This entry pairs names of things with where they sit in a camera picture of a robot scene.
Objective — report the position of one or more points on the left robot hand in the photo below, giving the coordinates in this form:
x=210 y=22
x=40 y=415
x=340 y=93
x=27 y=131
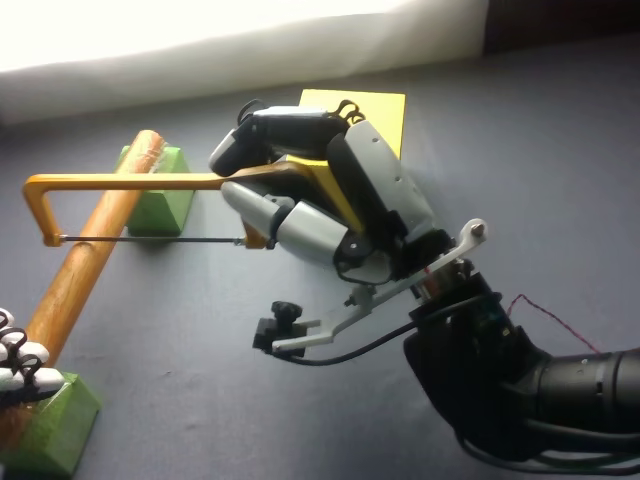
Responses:
x=20 y=370

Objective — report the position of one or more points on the white backdrop sheet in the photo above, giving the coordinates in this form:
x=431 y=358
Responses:
x=200 y=50

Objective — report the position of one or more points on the green foam block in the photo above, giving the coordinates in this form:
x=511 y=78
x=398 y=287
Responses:
x=60 y=430
x=160 y=210

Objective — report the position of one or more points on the round wooden rod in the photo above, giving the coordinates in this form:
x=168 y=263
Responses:
x=80 y=270

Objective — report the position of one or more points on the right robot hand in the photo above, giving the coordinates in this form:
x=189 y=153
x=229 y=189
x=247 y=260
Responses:
x=385 y=185

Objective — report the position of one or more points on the wrist camera with white bracket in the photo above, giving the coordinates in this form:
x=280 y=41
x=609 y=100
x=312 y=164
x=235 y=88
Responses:
x=280 y=330

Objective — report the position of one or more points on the grey table cloth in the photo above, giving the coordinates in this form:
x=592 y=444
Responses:
x=200 y=400

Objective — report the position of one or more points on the large yellow block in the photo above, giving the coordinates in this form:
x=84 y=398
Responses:
x=390 y=120

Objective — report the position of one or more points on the yellow frame hacksaw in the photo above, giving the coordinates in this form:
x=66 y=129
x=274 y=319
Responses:
x=125 y=181

